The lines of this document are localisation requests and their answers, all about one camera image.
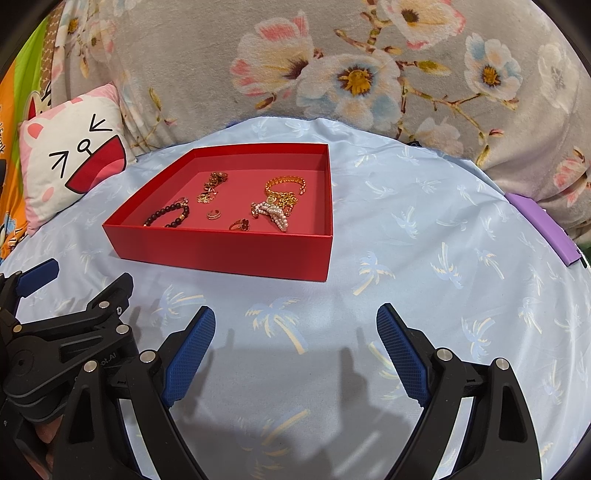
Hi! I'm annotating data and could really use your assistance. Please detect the red jewelry tray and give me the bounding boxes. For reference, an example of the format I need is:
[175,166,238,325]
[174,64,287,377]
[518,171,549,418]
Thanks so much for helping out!
[103,143,334,282]

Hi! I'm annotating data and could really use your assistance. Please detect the colourful cartoon blanket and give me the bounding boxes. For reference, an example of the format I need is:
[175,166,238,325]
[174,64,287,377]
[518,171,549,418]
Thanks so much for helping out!
[1,3,64,259]

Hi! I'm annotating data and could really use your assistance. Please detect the small gold link charm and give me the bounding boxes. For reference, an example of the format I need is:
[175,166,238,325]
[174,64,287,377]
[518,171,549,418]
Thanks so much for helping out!
[211,172,228,185]

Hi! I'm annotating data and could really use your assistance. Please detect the white pink cat pillow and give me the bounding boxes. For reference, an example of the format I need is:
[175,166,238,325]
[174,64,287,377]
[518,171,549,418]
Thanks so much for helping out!
[19,83,135,235]

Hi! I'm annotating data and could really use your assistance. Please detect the gold chain clover bracelet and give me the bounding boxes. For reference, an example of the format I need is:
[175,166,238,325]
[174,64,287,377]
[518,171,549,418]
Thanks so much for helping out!
[196,180,221,205]

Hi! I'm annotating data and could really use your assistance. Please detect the white pearl bracelet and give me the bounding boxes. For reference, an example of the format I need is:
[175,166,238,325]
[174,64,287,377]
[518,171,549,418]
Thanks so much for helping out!
[250,200,291,233]

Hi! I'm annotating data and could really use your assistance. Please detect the black bead bracelet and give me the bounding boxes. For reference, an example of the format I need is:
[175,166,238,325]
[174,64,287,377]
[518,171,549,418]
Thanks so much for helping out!
[142,202,191,229]

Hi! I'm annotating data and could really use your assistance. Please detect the gold hoop earring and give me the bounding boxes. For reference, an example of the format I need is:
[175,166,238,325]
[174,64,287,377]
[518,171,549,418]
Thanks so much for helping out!
[206,209,221,220]

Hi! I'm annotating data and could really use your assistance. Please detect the grey floral blanket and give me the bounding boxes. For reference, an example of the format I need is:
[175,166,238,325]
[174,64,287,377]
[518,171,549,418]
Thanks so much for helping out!
[52,1,590,242]

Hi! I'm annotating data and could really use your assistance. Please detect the left hand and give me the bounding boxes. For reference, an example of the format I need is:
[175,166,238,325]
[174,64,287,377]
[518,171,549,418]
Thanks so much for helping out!
[17,418,61,479]

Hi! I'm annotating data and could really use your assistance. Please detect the gold beaded ring bracelet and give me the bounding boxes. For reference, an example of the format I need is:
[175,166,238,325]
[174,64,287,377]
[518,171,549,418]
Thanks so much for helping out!
[263,174,310,197]

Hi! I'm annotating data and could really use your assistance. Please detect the purple foam mat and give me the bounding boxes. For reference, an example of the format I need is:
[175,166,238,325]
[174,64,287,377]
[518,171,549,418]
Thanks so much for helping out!
[505,193,583,266]

